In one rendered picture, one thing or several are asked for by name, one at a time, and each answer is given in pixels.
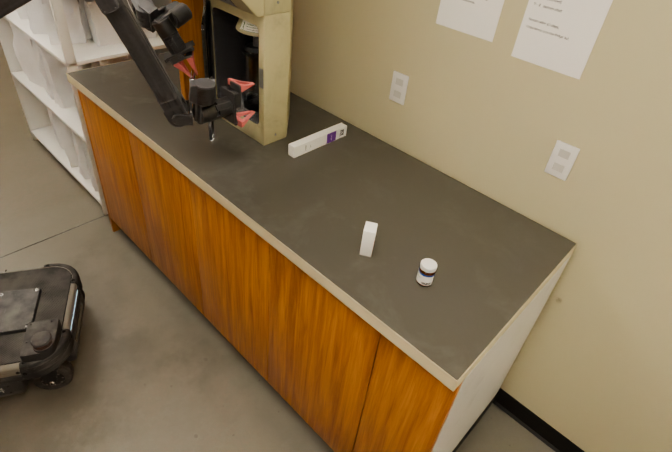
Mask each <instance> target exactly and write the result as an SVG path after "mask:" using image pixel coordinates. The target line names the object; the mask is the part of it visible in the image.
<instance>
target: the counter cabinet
mask: <svg viewBox="0 0 672 452"><path fill-rule="evenodd" d="M77 91H78V95H79V99H80V103H81V107H82V111H83V115H84V119H85V123H86V127H87V131H88V135H89V139H90V143H91V147H92V151H93V155H94V159H95V163H96V167H97V171H98V175H99V179H100V183H101V187H102V191H103V195H104V199H105V203H106V207H107V211H108V215H109V219H110V223H111V227H112V231H113V232H115V231H118V230H120V229H121V230H122V231H123V232H124V233H125V234H126V235H127V236H128V237H129V238H130V239H131V240H132V241H133V242H134V243H135V244H136V245H137V246H138V247H139V248H140V249H141V251H142V252H143V253H144V254H145V255H146V256H147V257H148V258H149V259H150V260H151V261H152V262H153V263H154V264H155V265H156V266H157V267H158V268H159V269H160V270H161V271H162V272H163V273H164V275H165V276H166V277H167V278H168V279H169V280H170V281H171V282H172V283H173V284H174V285H175V286H176V287H177V288H178V289H179V290H180V291H181V292H182V293H183V294H184V295H185V296H186V297H187V298H188V300H189V301H190V302H191V303H192V304H193V305H194V306H195V307H196V308H197V309H198V310H199V311H200V312H201V313H202V314H203V315H204V316H205V317H206V318H207V319H208V320H209V321H210V322H211V324H212V325H213V326H214V327H215V328H216V329H217V330H218V331H219V332H220V333H221V334H222V335H223V336H224V337H225V338H226V339H227V340H228V341H229V342H230V343H231V344H232V345H233V346H234V348H235V349H236V350H237V351H238V352H239V353H240V354H241V355H242V356H243V357H244V358H245V359H246V360H247V361H248V362H249V363H250V364H251V365H252V366H253V367H254V368H255V369H256V370H257V372H258V373H259V374H260V375H261V376H262V377H263V378H264V379H265V380H266V381H267V382H268V383H269V384H270V385H271V386H272V387H273V388H274V389H275V390H276V391H277V392H278V393H279V394H280V395H281V397H282V398H283V399H284V400H285V401H286V402H287V403H288V404H289V405H290V406H291V407H292V408H293V409H294V410H295V411H296V412H297V413H298V414H299V415H300V416H301V417H302V418H303V419H304V421H305V422H306V423H307V424H308V425H309V426H310V427H311V428H312V429H313V430H314V431H315V432H316V433H317V434H318V435H319V436H320V437H321V438H322V439H323V440H324V441H325V442H326V443H327V445H328V446H329V447H330V448H331V449H332V450H333V451H334V452H456V450H457V449H458V448H459V446H460V445H461V444H462V442H463V441H464V440H465V438H466V437H467V436H468V434H469V433H470V432H471V430H472V429H473V428H474V426H475V425H476V424H477V423H478V421H479V420H480V419H481V417H482V416H483V415H484V413H485V412H486V411H487V409H488V408H489V407H490V405H491V404H492V402H493V400H494V398H495V396H496V394H497V392H498V391H499V389H500V387H501V385H502V383H503V381H504V379H505V378H506V376H507V374H508V372H509V370H510V368H511V366H512V365H513V363H514V361H515V359H516V357H517V355H518V353H519V352H520V350H521V348H522V346H523V344H524V342H525V340H526V339H527V337H528V335H529V333H530V331H531V329H532V328H533V326H534V324H535V322H536V320H537V318H538V316H539V315H540V313H541V311H542V309H543V307H544V305H545V303H546V302H547V300H548V298H549V296H550V294H551V292H552V290H553V289H554V287H555V285H556V283H557V281H558V279H559V277H560V276H561V274H562V272H563V270H564V268H565V266H566V264H567V263H568V261H569V259H570V257H571V255H572V254H571V255H570V256H569V258H568V259H567V260H566V261H565V262H564V263H563V265H562V266H561V267H560V268H559V269H558V270H557V272H556V273H555V274H554V275H553V276H552V277H551V279H550V280H549V281H548V282H547V283H546V284H545V286H544V287H543V288H542V289H541V290H540V291H539V293H538V294H537V295H536V296H535V297H534V298H533V300H532V301H531V302H530V303H529V304H528V305H527V307H526V308H525V309H524V310H523V311H522V312H521V314H520V315H519V316H518V317H517V318H516V319H515V321H514V322H513V323H512V324H511V325H510V326H509V328H508V329H507V330H506V331H505V332H504V333H503V335H502V336H501V337H500V338H499V339H498V340H497V342H496V343H495V344H494V345H493V346H492V347H491V349H490V350H489V351H488V352H487V353H486V354H485V356H484V357H483V358H482V359H481V360H480V361H479V363H478V364H477V365H476V366H475V367H474V368H473V370H472V371H471V372H470V373H469V374H468V375H467V377H466V378H465V379H464V380H463V381H462V382H461V384H460V385H459V386H458V387H457V388H456V389H455V391H454V392H453V391H452V390H450V389H449V388H448V387H447V386H445V385H444V384H443V383H442V382H440V381H439V380H438V379H437V378H435V377H434V376H433V375H432V374H430V373H429V372H428V371H427V370H426V369H424V368H423V367H422V366H421V365H419V364H418V363H417V362H416V361H414V360H413V359H412V358H411V357H409V356H408V355H407V354H406V353H404V352H403V351H402V350H401V349H399V348H398V347H397V346H396V345H394V344H393V343H392V342H391V341H390V340H388V339H387V338H386V337H385V336H383V335H382V334H381V333H380V332H378V331H377V330H376V329H375V328H373V327H372V326H371V325H370V324H368V323H367V322H366V321H365V320H363V319H362V318H361V317H360V316H359V315H357V314H356V313H355V312H354V311H352V310H351V309H350V308H349V307H347V306H346V305H345V304H344V303H342V302H341V301H340V300H339V299H337V298H336V297H335V296H334V295H332V294H331V293H330V292H329V291H327V290H326V289H325V288H324V287H323V286H321V285H320V284H319V283H318V282H316V281H315V280H314V279H313V278H311V277H310V276H309V275H308V274H306V273H305V272H304V271H303V270H301V269H300V268H299V267H298V266H296V265H295V264H294V263H293V262H291V261H290V260H289V259H288V258H287V257H285V256H284V255H283V254H282V253H280V252H279V251H278V250H277V249H275V248H274V247H273V246H272V245H270V244H269V243H268V242H267V241H265V240H264V239H263V238H262V237H260V236H259V235H258V234H257V233H256V232H254V231H253V230H252V229H251V228H249V227H248V226H247V225H246V224H244V223H243V222H242V221H241V220H239V219H238V218H237V217H236V216H234V215H233V214H232V213H231V212H229V211H228V210H227V209H226V208H224V207H223V206H222V205H221V204H220V203H218V202H217V201H216V200H215V199H213V198H212V197H211V196H210V195H208V194H207V193H206V192H205V191H203V190H202V189H201V188H200V187H198V186H197V185H196V184H195V183H193V182H192V181H191V180H190V179H189V178H187V177H186V176H185V175H184V174H182V173H181V172H180V171H179V170H177V169H176V168H175V167H174V166H172V165H171V164H170V163H169V162H167V161H166V160H165V159H164V158H162V157H161V156H160V155H159V154H158V153H156V152H155V151H154V150H153V149H151V148H150V147H149V146H148V145H146V144H145V143H144V142H143V141H141V140H140V139H139V138H138V137H136V136H135V135H134V134H133V133H131V132H130V131H129V130H128V129H127V128H125V127H124V126H123V125H122V124H120V123H119V122H118V121H117V120H115V119H114V118H113V117H112V116H110V115H109V114H108V113H107V112H105V111H104V110H103V109H102V108H100V107H99V106H98V105H97V104H96V103H94V102H93V101H92V100H91V99H89V98H88V97H87V96H86V95H84V94H83V93H82V92H81V91H79V90H78V89H77Z"/></svg>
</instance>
